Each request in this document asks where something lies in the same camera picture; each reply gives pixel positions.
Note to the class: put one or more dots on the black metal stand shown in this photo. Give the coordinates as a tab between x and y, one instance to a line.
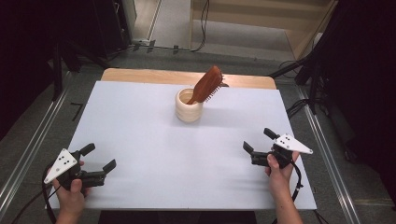
57	71
313	77

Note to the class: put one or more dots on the person's left hand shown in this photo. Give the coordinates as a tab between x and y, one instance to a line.
71	199

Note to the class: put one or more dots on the light wooden table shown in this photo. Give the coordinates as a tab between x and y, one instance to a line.
140	76

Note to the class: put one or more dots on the cream ribbed cup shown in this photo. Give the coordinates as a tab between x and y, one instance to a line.
188	112

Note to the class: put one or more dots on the person's right hand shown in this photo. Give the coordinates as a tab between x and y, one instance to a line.
278	179

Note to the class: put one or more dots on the dark cabinet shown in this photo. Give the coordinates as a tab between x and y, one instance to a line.
109	25

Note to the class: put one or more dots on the white table board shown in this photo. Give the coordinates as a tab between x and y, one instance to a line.
162	161

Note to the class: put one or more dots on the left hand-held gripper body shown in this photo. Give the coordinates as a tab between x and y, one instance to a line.
62	163

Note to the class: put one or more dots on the wooden hairbrush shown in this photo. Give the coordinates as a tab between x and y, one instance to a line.
207	84

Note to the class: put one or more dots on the light wooden stepped platform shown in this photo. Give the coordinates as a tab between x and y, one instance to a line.
243	34

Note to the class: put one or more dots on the metal floor rail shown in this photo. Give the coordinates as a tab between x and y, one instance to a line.
330	155
28	155

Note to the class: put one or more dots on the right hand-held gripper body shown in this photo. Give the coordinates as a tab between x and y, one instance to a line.
294	144

